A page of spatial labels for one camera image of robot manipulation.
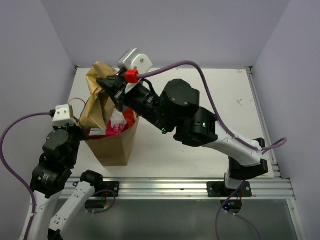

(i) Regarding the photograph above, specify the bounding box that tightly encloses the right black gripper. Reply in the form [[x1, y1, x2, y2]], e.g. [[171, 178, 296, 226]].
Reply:
[[96, 72, 173, 134]]

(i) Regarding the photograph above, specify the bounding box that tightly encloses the red snack bag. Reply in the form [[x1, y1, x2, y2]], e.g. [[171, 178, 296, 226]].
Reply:
[[122, 108, 136, 128]]

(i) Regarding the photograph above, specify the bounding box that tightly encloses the pink snack bag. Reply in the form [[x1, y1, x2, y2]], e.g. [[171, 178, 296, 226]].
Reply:
[[89, 108, 127, 137]]

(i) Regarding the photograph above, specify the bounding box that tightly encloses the brown paper bag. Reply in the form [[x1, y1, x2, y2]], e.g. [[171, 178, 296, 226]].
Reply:
[[78, 112, 139, 167]]

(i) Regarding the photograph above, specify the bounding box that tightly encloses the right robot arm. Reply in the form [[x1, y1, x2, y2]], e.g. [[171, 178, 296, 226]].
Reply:
[[96, 73, 269, 197]]

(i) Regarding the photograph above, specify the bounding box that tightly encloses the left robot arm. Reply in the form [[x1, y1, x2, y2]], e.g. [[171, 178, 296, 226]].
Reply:
[[20, 124, 104, 240]]

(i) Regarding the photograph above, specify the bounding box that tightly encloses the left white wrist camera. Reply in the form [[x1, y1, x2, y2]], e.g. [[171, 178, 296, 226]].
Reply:
[[52, 104, 77, 128]]

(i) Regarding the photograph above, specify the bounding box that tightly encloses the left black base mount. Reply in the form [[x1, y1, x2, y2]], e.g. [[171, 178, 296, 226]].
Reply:
[[98, 181, 120, 198]]

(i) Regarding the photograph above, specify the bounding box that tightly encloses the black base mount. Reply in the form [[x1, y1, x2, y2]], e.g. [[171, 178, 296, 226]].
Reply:
[[98, 181, 120, 198], [206, 181, 253, 198]]

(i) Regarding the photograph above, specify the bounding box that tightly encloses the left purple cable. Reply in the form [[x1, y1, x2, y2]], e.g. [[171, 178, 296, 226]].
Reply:
[[0, 111, 55, 238]]

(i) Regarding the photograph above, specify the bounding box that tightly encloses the purple cable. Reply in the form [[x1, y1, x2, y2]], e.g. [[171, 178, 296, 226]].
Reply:
[[137, 60, 288, 240], [0, 111, 55, 238]]

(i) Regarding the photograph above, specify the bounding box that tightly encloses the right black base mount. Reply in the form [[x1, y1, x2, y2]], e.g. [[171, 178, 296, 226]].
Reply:
[[206, 181, 253, 198]]

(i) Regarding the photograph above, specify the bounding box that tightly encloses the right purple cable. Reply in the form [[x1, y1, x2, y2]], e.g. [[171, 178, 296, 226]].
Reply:
[[137, 60, 288, 240]]

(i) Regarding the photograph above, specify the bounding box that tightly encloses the aluminium rail frame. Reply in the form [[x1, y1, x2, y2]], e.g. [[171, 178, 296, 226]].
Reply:
[[24, 65, 308, 240]]

